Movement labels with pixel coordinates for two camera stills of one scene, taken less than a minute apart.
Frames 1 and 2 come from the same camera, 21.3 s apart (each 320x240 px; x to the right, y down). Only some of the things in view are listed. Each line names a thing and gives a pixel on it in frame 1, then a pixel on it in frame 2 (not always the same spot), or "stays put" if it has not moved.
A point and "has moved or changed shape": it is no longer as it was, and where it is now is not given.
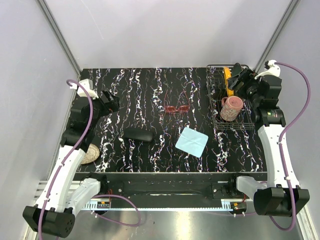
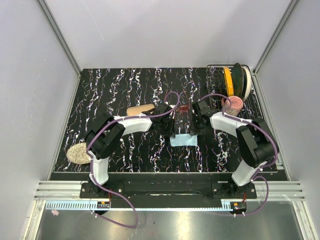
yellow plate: (227, 74) stays put
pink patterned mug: (231, 106) stays put
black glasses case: (142, 134) to (138, 110)
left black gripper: (112, 105) to (170, 132)
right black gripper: (247, 76) to (194, 130)
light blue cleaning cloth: (192, 142) has moved or changed shape
